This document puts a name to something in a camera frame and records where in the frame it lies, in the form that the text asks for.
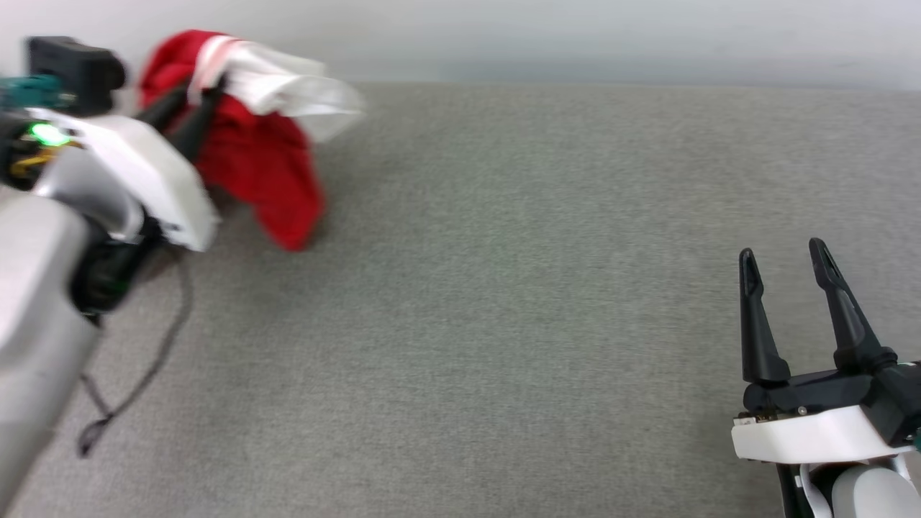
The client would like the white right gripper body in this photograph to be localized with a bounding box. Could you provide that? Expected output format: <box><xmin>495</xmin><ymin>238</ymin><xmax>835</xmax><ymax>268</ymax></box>
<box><xmin>732</xmin><ymin>368</ymin><xmax>916</xmax><ymax>465</ymax></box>

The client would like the thin black cable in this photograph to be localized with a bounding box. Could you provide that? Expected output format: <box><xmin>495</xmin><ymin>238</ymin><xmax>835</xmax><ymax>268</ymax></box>
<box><xmin>76</xmin><ymin>252</ymin><xmax>195</xmax><ymax>458</ymax></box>

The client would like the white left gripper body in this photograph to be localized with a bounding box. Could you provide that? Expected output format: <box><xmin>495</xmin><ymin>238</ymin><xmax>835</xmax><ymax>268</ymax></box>
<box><xmin>25</xmin><ymin>108</ymin><xmax>220</xmax><ymax>253</ymax></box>

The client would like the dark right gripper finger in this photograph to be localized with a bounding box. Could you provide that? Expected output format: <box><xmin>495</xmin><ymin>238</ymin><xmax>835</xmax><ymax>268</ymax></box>
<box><xmin>739</xmin><ymin>248</ymin><xmax>791</xmax><ymax>384</ymax></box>
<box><xmin>808</xmin><ymin>237</ymin><xmax>898</xmax><ymax>373</ymax></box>

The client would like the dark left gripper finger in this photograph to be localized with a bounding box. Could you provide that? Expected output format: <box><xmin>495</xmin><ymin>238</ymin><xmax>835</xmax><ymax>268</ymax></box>
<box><xmin>173</xmin><ymin>78</ymin><xmax>225</xmax><ymax>163</ymax></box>
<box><xmin>137</xmin><ymin>83</ymin><xmax>194</xmax><ymax>135</ymax></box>

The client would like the red and white t-shirt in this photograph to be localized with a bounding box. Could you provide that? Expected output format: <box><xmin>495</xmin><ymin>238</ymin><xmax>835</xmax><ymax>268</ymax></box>
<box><xmin>138</xmin><ymin>29</ymin><xmax>366</xmax><ymax>253</ymax></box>

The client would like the teal cable connector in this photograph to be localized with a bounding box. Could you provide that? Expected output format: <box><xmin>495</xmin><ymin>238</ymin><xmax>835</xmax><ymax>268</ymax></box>
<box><xmin>0</xmin><ymin>74</ymin><xmax>69</xmax><ymax>110</ymax></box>

